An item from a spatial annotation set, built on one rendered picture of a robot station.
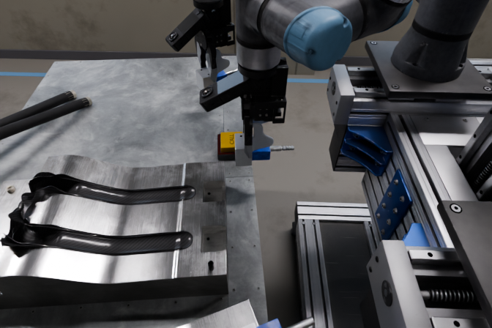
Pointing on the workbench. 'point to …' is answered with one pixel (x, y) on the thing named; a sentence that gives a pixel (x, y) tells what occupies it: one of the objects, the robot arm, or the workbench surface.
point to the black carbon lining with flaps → (41, 233)
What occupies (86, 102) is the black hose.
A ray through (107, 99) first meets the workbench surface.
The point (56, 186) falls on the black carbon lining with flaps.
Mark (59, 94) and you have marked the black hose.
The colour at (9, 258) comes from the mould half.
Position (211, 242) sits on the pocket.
